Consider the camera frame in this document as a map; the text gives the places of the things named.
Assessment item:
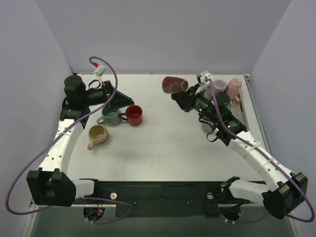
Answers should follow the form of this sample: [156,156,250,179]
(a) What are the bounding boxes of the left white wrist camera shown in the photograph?
[94,64,108,79]

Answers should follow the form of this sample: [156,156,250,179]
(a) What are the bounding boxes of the red mug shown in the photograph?
[119,105,143,126]

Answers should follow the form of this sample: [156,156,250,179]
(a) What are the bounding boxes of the beige round mug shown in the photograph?
[87,125,109,151]

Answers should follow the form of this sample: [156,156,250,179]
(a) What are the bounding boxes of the pink faceted mug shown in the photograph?
[226,78,243,107]

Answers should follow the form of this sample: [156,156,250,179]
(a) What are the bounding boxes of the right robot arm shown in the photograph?
[171,85,308,219]

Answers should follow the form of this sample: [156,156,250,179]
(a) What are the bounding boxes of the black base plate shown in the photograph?
[73,181,251,219]

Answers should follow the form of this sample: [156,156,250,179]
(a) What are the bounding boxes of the purple mug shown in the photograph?
[213,79,227,92]

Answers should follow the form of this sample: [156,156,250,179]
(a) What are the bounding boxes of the green speckled mug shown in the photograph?
[97,107,121,126]

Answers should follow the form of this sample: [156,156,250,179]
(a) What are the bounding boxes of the aluminium rail frame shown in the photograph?
[29,73,296,208]

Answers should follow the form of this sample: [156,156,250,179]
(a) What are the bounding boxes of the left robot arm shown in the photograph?
[27,75,134,207]

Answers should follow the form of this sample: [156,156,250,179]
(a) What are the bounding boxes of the metal tray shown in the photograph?
[201,86,249,134]

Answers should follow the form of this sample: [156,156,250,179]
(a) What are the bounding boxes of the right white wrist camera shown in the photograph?
[196,71,213,85]

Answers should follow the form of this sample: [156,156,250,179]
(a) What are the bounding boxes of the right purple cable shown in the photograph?
[204,78,313,224]

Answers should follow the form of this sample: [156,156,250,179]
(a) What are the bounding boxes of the small brown cup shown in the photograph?
[162,76,189,94]

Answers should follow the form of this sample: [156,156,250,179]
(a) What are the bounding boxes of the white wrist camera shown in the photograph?
[196,71,213,85]
[94,64,108,79]

